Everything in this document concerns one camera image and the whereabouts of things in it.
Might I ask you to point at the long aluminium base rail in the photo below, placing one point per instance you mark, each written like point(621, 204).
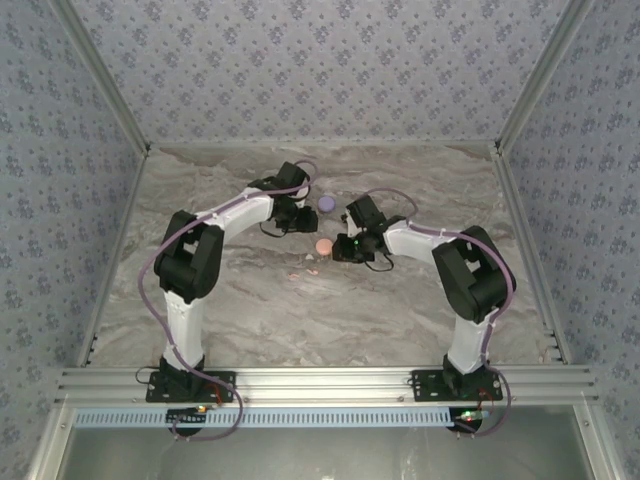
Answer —
point(320, 382)

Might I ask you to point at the black right controller board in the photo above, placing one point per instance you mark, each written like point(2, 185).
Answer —
point(467, 422)

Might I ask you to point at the grey metal panel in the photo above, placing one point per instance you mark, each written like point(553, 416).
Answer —
point(320, 455)

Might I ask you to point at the aluminium corner frame post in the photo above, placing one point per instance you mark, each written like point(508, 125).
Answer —
point(540, 75)
point(111, 85)

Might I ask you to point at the pink earbud charging case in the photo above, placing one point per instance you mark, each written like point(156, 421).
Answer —
point(323, 246)

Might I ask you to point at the purple earbud charging case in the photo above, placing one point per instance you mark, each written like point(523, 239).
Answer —
point(326, 203)

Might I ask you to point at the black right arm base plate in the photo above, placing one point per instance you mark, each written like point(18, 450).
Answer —
point(425, 387)

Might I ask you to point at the aluminium lower frame bar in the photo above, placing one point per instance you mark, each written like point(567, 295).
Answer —
point(47, 450)
point(602, 450)

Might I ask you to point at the black left controller board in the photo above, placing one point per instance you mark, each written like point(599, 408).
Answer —
point(187, 416)

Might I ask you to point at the thin aluminium table edge rail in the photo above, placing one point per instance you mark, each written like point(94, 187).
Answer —
point(320, 144)

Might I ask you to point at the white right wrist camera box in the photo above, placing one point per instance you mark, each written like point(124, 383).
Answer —
point(351, 227)

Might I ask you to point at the black controller board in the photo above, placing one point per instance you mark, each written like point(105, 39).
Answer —
point(467, 422)
point(187, 416)

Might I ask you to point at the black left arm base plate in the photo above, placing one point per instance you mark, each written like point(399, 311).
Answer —
point(155, 392)

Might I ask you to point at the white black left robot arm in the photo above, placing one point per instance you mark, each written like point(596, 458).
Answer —
point(185, 325)

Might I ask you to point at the aluminium table side rail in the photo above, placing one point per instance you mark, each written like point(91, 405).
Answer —
point(527, 250)
point(119, 250)

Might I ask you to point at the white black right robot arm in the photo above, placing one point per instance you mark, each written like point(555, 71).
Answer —
point(470, 340)

